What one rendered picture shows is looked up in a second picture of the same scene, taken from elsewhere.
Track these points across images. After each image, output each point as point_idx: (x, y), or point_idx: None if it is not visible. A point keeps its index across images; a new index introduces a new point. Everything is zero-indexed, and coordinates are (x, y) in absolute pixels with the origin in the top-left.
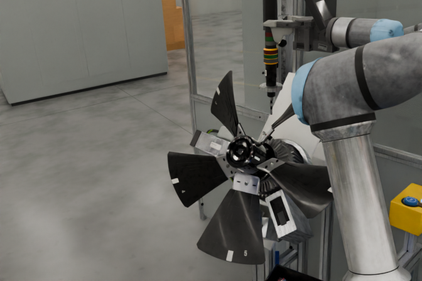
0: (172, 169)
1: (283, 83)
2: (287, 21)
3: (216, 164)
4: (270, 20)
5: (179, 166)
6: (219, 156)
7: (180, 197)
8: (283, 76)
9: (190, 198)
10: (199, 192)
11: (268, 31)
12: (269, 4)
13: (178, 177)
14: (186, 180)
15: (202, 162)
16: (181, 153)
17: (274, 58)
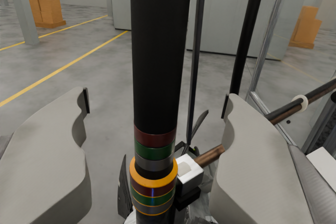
0: (120, 171)
1: (319, 143)
2: (21, 185)
3: (131, 212)
4: (66, 96)
5: (121, 175)
6: (133, 208)
7: (117, 200)
8: (323, 136)
9: (120, 209)
10: (124, 213)
11: (134, 120)
12: (132, 10)
13: (120, 183)
14: (121, 193)
15: (126, 195)
16: (125, 167)
17: (141, 202)
